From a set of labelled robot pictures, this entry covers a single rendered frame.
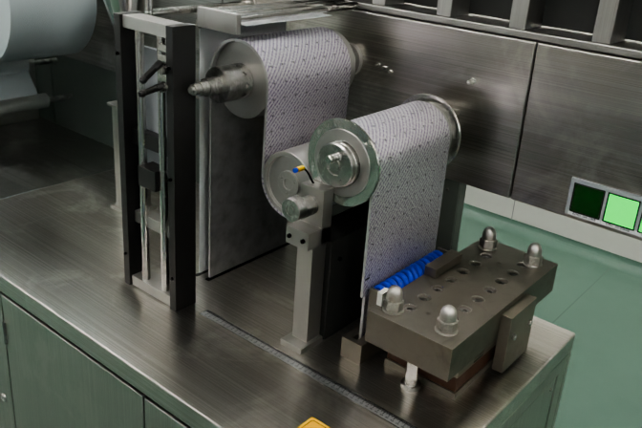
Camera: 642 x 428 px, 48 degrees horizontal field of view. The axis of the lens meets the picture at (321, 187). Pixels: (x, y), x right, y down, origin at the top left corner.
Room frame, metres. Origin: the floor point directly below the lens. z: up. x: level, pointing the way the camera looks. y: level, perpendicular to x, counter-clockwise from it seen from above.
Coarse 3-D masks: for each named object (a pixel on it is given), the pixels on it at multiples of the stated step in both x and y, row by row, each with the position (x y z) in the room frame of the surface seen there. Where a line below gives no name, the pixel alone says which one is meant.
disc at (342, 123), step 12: (336, 120) 1.12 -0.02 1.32; (348, 120) 1.11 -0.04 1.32; (324, 132) 1.14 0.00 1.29; (360, 132) 1.09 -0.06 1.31; (312, 144) 1.15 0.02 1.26; (372, 144) 1.08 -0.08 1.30; (312, 156) 1.15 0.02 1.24; (372, 156) 1.08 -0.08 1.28; (312, 168) 1.15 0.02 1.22; (372, 168) 1.08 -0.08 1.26; (372, 180) 1.08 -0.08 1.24; (360, 192) 1.09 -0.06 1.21; (372, 192) 1.07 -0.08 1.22; (348, 204) 1.10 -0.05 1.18
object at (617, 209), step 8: (616, 200) 1.15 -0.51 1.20; (624, 200) 1.15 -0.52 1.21; (608, 208) 1.16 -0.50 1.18; (616, 208) 1.15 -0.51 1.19; (624, 208) 1.14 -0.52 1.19; (632, 208) 1.14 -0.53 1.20; (608, 216) 1.16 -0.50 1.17; (616, 216) 1.15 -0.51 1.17; (624, 216) 1.14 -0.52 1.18; (632, 216) 1.13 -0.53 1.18; (616, 224) 1.15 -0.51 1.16; (624, 224) 1.14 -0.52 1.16; (632, 224) 1.13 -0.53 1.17
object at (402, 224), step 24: (408, 192) 1.17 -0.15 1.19; (432, 192) 1.23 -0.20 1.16; (384, 216) 1.11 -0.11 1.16; (408, 216) 1.17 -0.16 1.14; (432, 216) 1.24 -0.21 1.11; (384, 240) 1.12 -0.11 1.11; (408, 240) 1.18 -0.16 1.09; (432, 240) 1.25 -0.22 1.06; (384, 264) 1.13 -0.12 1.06; (408, 264) 1.19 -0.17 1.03
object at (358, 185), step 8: (432, 104) 1.31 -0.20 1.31; (440, 112) 1.29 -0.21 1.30; (448, 120) 1.29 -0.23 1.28; (336, 128) 1.12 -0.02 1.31; (328, 136) 1.13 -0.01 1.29; (336, 136) 1.12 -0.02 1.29; (344, 136) 1.11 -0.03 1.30; (352, 136) 1.10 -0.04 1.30; (320, 144) 1.14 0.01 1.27; (352, 144) 1.10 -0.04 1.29; (360, 144) 1.09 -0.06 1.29; (360, 152) 1.09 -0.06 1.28; (360, 160) 1.09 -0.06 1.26; (368, 160) 1.08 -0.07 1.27; (360, 168) 1.09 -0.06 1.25; (368, 168) 1.08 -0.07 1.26; (320, 176) 1.14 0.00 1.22; (360, 176) 1.09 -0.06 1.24; (368, 176) 1.08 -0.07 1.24; (328, 184) 1.13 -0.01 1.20; (352, 184) 1.10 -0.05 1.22; (360, 184) 1.09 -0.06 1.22; (336, 192) 1.12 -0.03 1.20; (344, 192) 1.11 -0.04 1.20; (352, 192) 1.10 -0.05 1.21
